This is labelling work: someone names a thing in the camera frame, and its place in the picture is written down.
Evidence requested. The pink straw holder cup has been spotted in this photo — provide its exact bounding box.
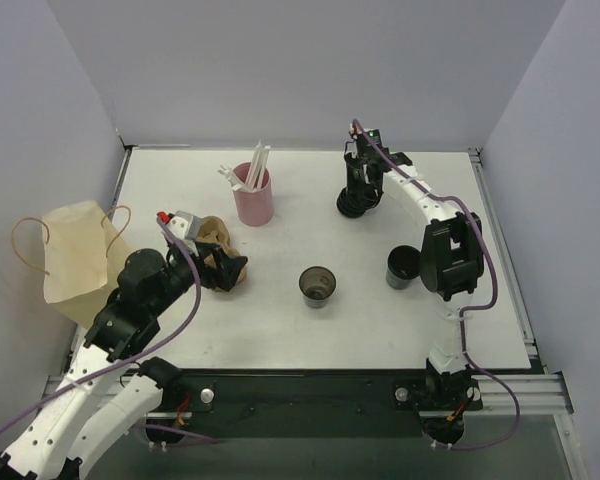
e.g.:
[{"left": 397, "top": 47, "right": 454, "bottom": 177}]
[{"left": 233, "top": 170, "right": 274, "bottom": 227}]

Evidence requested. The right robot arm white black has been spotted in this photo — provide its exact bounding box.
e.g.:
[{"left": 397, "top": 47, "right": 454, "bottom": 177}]
[{"left": 336, "top": 130, "right": 484, "bottom": 408}]

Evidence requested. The brown paper bag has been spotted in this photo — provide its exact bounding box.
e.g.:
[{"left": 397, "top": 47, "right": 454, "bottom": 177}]
[{"left": 10, "top": 200, "right": 133, "bottom": 329}]

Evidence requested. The stack of black lids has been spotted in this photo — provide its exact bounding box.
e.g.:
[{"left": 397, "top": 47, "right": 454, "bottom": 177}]
[{"left": 336, "top": 191, "right": 368, "bottom": 219}]

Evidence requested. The brown cardboard cup carrier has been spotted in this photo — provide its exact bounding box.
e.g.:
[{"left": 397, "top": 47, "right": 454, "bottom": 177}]
[{"left": 196, "top": 216, "right": 247, "bottom": 292}]

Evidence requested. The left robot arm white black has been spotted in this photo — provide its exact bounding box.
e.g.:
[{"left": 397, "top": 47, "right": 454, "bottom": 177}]
[{"left": 0, "top": 243, "right": 248, "bottom": 479}]

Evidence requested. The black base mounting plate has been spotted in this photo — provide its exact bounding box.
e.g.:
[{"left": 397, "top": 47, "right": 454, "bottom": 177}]
[{"left": 142, "top": 369, "right": 483, "bottom": 444}]

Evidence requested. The white paper straw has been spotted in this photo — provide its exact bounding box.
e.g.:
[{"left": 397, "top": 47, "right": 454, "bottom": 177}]
[
  {"left": 244, "top": 140, "right": 264, "bottom": 191},
  {"left": 253, "top": 145, "right": 271, "bottom": 191}
]

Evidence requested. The dark translucent coffee cup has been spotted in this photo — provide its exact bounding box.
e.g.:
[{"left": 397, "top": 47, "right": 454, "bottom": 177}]
[{"left": 299, "top": 266, "right": 337, "bottom": 309}]

